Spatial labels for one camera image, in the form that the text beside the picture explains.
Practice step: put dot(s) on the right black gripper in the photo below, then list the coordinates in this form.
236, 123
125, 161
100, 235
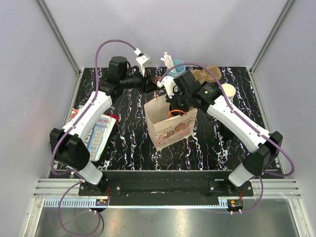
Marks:
172, 101

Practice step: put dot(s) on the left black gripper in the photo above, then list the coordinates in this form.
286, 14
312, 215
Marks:
147, 84

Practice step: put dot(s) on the single black cup lid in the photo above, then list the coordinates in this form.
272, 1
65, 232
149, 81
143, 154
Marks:
172, 110

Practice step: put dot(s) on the printed kraft paper bag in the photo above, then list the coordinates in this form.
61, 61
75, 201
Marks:
165, 129

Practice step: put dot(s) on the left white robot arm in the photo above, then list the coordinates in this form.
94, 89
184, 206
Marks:
67, 144

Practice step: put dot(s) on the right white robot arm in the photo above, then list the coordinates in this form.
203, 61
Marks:
184, 92

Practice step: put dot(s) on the stacked paper coffee cups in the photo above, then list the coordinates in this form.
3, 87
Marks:
229, 90

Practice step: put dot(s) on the blue cylindrical stirrer holder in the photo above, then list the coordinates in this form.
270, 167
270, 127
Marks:
178, 70

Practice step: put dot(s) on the bottom pulp cup carrier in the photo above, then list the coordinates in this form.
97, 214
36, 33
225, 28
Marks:
203, 76

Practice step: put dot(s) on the red fabric item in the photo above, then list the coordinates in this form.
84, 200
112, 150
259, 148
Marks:
115, 117

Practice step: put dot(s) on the stacked black cup lids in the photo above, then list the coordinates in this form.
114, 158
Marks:
225, 132

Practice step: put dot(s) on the black marble pattern mat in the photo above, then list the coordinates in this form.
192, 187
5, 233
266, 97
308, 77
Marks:
132, 149

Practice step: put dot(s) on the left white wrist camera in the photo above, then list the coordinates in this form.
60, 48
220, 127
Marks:
142, 60

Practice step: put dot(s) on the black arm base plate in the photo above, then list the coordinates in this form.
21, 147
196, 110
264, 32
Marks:
206, 182

